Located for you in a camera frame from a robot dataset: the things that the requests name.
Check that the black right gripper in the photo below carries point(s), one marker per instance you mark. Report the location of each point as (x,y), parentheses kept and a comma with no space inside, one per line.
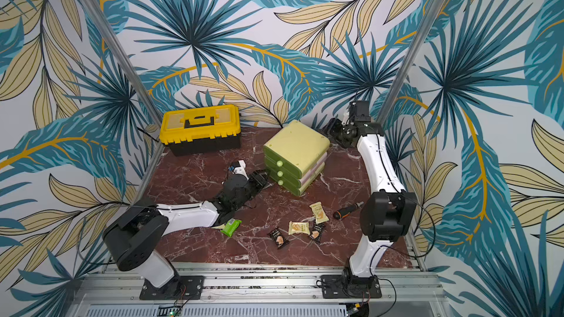
(337,129)

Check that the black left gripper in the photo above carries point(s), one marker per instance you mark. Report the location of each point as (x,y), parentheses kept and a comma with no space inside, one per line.
(259,180)

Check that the green drawer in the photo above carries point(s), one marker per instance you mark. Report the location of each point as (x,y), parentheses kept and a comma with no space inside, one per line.
(286,163)
(280,171)
(294,186)

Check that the green top drawer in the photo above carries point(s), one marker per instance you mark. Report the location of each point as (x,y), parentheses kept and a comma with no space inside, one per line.
(286,163)

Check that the green bottom drawer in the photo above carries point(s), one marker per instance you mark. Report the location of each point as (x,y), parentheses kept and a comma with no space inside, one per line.
(294,186)

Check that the bright green snack packet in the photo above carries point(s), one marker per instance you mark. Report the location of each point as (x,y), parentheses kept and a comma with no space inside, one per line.
(230,227)

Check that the black cookie packet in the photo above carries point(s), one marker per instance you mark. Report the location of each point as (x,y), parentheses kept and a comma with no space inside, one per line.
(316,232)
(278,238)

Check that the cream cookie packet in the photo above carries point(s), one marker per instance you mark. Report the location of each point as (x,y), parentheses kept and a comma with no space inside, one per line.
(319,213)
(299,228)

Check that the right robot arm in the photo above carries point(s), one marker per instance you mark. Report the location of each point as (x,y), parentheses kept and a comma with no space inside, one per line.
(385,216)

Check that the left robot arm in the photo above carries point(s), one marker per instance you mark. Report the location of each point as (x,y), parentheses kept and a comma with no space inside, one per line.
(133,238)

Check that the light green drawer cabinet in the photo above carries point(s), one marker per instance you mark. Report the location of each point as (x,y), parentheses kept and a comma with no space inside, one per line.
(302,145)

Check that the black orange screwdriver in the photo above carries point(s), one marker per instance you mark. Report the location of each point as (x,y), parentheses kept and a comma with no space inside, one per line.
(347,210)

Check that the yellow black toolbox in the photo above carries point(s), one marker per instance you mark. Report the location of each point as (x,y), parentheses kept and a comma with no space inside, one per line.
(201,130)

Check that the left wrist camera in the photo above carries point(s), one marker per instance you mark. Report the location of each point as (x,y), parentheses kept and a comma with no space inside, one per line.
(238,168)

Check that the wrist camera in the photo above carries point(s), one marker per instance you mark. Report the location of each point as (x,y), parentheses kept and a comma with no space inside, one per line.
(359,112)
(238,168)

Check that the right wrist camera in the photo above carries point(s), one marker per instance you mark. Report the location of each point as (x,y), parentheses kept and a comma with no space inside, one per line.
(359,112)

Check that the aluminium front rail frame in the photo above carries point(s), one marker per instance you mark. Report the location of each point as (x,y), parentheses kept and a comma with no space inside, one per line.
(262,290)

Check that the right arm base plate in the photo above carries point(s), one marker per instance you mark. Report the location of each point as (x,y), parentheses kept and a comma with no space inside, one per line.
(336,286)

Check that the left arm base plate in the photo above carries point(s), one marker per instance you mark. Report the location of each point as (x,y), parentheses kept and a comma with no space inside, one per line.
(179,287)

